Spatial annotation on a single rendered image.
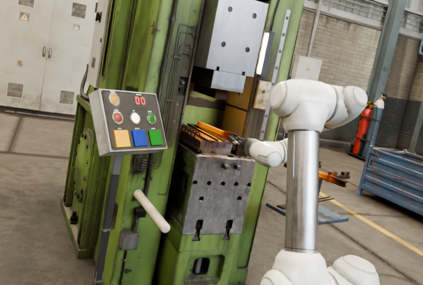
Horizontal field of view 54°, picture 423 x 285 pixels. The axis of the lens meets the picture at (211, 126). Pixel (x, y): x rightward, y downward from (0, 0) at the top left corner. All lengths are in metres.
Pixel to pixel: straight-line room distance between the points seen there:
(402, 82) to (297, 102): 10.20
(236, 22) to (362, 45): 8.40
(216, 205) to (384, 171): 3.97
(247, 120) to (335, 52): 7.67
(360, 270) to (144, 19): 1.83
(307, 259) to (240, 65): 1.26
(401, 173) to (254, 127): 3.60
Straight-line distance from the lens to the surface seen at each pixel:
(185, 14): 2.27
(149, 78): 2.22
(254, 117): 2.54
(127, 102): 1.92
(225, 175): 2.30
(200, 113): 2.74
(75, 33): 7.41
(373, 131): 9.49
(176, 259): 2.41
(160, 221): 2.00
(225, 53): 2.22
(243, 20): 2.27
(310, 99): 1.35
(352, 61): 10.39
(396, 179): 5.92
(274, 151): 1.86
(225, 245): 2.48
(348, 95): 1.43
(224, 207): 2.37
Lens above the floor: 1.39
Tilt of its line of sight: 8 degrees down
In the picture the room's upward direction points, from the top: 11 degrees clockwise
